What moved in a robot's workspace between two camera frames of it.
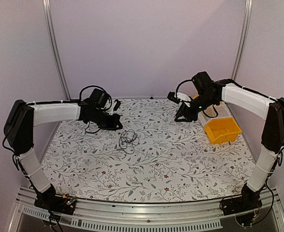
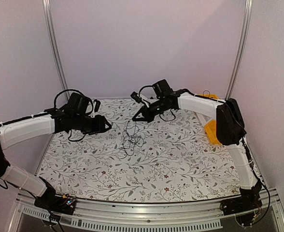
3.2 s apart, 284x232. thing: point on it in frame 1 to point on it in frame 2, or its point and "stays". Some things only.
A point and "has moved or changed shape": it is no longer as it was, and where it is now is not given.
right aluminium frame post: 243,39 stays
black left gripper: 113,126 to 100,126
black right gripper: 183,109 to 148,117
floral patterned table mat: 154,158 stays
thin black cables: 128,140 has moved or changed shape
